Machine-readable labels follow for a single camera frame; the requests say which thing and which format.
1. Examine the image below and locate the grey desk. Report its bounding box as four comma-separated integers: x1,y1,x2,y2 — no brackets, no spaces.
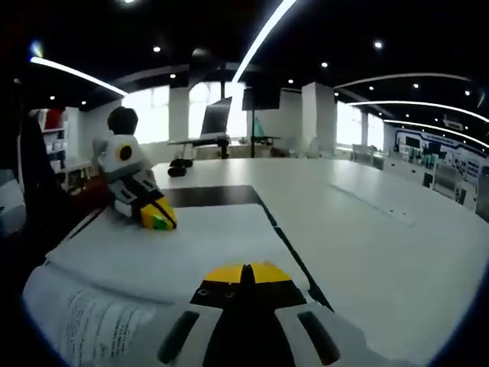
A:
167,134,282,160

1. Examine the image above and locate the white cloth sheet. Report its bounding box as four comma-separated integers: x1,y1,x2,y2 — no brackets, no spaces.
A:
21,185,335,367

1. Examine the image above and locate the white square pillar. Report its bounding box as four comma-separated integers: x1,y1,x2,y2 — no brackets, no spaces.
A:
301,81,337,156
169,86,190,142

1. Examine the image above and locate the long ceiling light strip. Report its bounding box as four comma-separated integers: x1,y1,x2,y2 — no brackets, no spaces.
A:
232,0,297,83
30,56,129,96

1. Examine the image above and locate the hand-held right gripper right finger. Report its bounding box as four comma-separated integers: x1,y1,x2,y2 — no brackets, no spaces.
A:
247,262,398,367

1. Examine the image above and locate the white shelf with boxes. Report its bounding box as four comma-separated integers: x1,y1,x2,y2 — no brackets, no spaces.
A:
30,106,83,184

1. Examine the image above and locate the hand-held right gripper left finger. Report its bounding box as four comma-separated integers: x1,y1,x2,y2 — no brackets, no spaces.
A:
129,262,249,367

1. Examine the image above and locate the person's black clothing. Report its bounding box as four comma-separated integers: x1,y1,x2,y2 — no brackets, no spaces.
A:
11,112,77,261

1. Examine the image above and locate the tilted dark monitor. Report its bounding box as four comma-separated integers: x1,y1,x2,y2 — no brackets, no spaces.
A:
200,96,233,142

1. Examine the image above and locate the ceiling air conditioner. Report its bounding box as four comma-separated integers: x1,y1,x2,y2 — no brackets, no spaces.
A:
442,114,465,130

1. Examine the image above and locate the black screen on pole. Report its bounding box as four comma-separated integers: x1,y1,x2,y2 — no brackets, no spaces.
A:
241,86,282,158

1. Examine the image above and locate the blue white wall display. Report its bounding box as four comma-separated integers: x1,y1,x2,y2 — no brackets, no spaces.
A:
393,128,489,215

